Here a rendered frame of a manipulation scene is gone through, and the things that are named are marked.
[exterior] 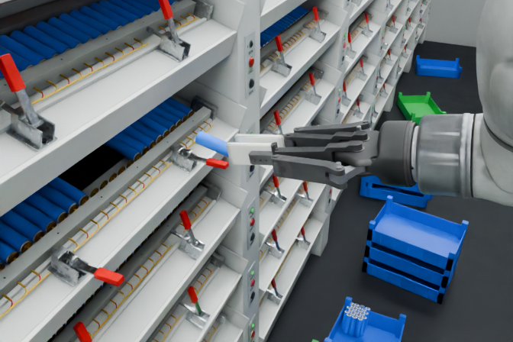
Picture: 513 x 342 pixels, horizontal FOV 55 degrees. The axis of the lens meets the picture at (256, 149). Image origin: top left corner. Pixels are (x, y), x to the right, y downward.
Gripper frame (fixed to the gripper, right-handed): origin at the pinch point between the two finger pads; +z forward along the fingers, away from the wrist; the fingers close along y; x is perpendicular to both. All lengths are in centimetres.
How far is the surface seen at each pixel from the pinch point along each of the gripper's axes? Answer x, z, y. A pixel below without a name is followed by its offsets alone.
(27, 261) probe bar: -3.1, 19.9, -22.8
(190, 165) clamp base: -6.5, 16.1, 6.0
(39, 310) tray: -7.5, 17.3, -25.5
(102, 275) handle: -6.1, 12.0, -20.1
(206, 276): -42, 29, 17
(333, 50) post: -15, 19, 93
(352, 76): -42, 29, 143
